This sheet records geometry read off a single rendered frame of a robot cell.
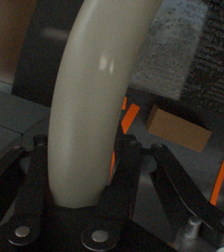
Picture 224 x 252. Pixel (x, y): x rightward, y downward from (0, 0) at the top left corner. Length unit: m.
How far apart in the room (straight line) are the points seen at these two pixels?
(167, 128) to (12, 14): 1.01
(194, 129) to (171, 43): 0.70
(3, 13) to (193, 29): 1.08
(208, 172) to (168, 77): 0.95
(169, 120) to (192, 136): 0.14
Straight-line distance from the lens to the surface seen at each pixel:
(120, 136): 0.16
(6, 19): 1.23
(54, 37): 1.07
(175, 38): 0.33
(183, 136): 0.99
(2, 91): 1.21
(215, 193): 1.39
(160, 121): 0.94
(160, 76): 0.39
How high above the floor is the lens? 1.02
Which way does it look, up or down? 73 degrees down
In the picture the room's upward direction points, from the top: 171 degrees counter-clockwise
